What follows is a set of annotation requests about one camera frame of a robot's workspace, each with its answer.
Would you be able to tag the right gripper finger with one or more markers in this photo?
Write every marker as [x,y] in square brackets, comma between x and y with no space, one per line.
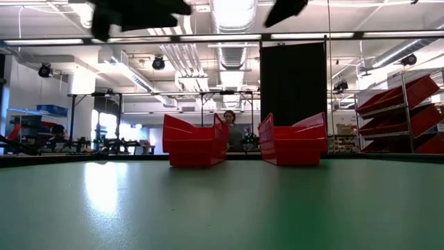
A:
[284,12]

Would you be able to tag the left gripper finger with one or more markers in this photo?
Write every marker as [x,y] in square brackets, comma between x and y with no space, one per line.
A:
[180,7]

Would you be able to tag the red plastic bin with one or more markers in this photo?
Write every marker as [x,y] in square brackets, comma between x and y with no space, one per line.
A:
[298,149]
[194,149]

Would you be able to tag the black background robot arm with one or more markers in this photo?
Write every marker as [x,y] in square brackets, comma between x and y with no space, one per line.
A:
[79,143]
[118,143]
[250,139]

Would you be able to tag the black divider panel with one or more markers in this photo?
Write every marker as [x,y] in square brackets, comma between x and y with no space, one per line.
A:
[293,80]

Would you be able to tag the blue storage bin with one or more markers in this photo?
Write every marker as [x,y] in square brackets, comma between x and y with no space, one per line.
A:
[52,110]

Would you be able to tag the cardboard box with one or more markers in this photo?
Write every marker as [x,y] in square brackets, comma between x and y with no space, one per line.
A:
[344,129]

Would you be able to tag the person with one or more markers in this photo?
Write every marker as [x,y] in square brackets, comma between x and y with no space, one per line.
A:
[234,135]

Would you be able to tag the red storage bin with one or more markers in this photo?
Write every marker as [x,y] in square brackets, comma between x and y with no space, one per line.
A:
[55,127]

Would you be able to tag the dark cart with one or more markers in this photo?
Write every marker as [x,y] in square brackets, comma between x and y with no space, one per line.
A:
[31,121]

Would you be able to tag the red shelf bin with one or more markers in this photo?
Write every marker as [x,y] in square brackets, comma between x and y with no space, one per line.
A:
[423,119]
[416,92]
[431,146]

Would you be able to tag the green table mat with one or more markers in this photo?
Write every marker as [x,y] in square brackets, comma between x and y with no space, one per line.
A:
[222,215]

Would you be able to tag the black ceiling camera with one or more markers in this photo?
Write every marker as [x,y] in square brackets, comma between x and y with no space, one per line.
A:
[409,59]
[158,63]
[45,70]

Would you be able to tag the silver ventilation duct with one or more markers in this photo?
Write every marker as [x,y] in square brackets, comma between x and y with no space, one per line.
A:
[232,55]
[392,56]

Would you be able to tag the black camera on stand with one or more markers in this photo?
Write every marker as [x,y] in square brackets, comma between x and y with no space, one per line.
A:
[340,86]

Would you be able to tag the black rig frame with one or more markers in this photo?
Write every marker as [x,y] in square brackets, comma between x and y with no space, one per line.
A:
[71,121]
[202,107]

